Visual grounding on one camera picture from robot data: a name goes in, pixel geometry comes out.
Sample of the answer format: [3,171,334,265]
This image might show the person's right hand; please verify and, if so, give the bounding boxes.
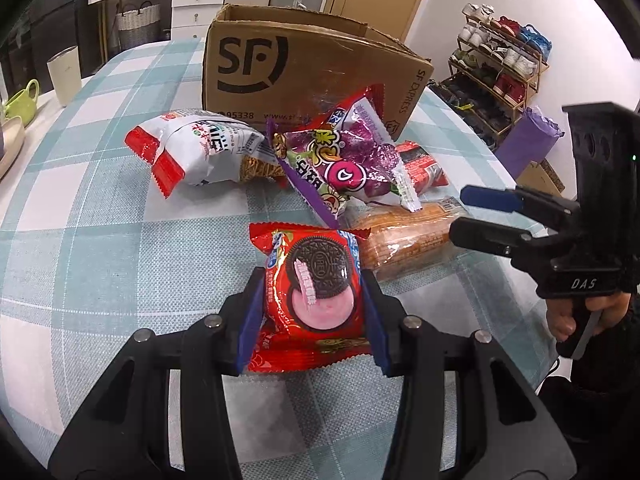
[545,291,636,343]

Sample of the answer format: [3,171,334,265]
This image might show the purple candy packet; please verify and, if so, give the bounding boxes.
[266,99,421,231]

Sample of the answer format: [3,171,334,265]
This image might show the red cookie packet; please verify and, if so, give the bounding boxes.
[248,221,373,373]

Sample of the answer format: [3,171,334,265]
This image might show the brown cardboard box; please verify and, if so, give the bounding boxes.
[201,3,435,141]

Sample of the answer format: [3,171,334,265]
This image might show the small cardboard box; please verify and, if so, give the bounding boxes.
[515,159,566,198]

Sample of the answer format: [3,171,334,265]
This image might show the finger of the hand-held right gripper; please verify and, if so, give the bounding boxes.
[460,185,583,231]
[448,217,556,261]

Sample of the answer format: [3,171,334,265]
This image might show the green mug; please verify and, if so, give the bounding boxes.
[2,78,41,128]

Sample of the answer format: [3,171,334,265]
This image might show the beige shallow bowl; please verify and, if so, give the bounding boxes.
[0,115,26,181]

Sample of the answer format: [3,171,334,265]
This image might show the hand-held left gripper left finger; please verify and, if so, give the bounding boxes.
[47,266,266,480]

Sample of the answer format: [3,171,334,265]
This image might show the red black snack packet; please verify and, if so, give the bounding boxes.
[395,140,451,196]

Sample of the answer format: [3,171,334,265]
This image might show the woven basket with handles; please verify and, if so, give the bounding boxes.
[116,2,162,51]

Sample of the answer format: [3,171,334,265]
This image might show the orange bread packet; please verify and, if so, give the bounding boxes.
[345,197,473,283]

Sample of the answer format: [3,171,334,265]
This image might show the white tumbler with dark lid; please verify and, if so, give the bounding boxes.
[46,45,83,107]

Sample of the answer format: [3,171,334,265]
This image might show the wooden shoe rack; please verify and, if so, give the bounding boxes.
[440,2,551,136]

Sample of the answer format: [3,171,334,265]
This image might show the person's right forearm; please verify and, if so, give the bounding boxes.
[537,290,640,461]

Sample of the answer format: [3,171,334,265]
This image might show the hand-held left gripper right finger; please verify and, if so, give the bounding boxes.
[361,269,578,480]

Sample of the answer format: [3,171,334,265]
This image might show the wooden door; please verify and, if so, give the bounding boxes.
[325,0,438,43]

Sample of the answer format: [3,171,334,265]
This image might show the red white noodle snack packet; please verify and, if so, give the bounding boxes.
[124,109,291,200]

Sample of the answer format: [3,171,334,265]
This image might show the white drawer unit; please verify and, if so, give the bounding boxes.
[171,0,228,41]

